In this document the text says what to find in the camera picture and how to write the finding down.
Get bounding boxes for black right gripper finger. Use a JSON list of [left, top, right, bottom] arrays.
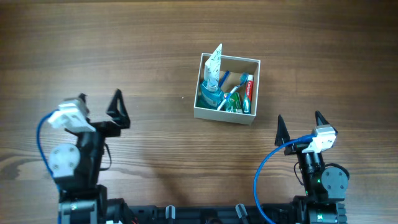
[[274, 114, 290, 146], [314, 111, 338, 136]]

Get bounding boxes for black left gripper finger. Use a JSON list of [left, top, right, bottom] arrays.
[[106, 89, 131, 129], [78, 93, 90, 114]]

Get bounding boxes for teal toothpaste tube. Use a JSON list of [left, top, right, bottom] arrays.
[[243, 75, 254, 114]]

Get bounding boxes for green white soap box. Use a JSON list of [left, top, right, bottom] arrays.
[[223, 92, 243, 114]]

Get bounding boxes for blue white toothbrush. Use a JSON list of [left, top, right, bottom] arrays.
[[217, 73, 249, 111]]

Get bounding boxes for white cardboard box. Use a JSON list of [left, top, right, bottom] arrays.
[[193, 53, 261, 125]]

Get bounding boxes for blue disposable razor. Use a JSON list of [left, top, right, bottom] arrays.
[[218, 70, 230, 88]]

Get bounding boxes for blue mouthwash bottle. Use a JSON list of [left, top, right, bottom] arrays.
[[200, 78, 224, 110]]

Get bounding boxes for white floral lotion tube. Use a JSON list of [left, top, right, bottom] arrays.
[[204, 44, 223, 81]]

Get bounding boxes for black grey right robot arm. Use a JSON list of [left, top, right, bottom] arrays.
[[270, 111, 349, 223]]

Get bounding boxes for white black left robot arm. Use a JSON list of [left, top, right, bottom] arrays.
[[47, 90, 135, 223]]

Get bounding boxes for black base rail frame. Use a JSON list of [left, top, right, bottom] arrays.
[[105, 203, 348, 224]]

